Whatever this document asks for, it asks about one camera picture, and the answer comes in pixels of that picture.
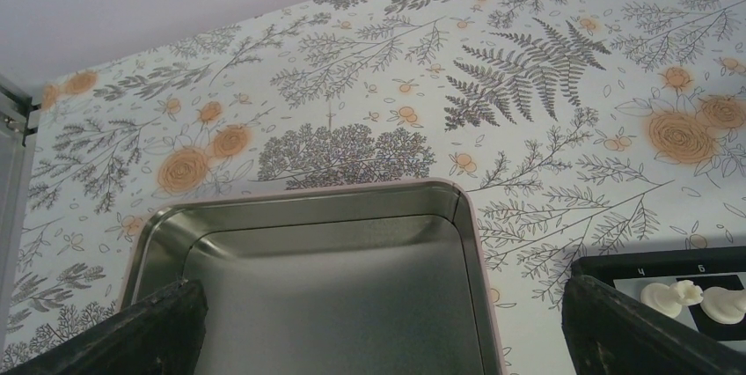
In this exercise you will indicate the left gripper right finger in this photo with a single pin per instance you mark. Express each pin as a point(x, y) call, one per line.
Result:
point(609, 333)

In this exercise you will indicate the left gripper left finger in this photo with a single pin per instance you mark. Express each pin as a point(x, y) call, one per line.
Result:
point(160, 334)

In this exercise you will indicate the black white chess board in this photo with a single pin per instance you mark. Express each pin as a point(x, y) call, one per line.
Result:
point(703, 289)

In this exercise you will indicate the white knight chess piece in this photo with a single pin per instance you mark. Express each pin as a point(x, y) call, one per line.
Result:
point(671, 299)

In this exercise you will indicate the white bishop chess piece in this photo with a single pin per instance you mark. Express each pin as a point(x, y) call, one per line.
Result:
point(724, 306)

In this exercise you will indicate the pink metal tin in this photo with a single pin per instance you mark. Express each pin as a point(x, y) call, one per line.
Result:
point(383, 278)

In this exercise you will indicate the floral table mat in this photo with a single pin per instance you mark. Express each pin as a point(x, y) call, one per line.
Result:
point(577, 127)

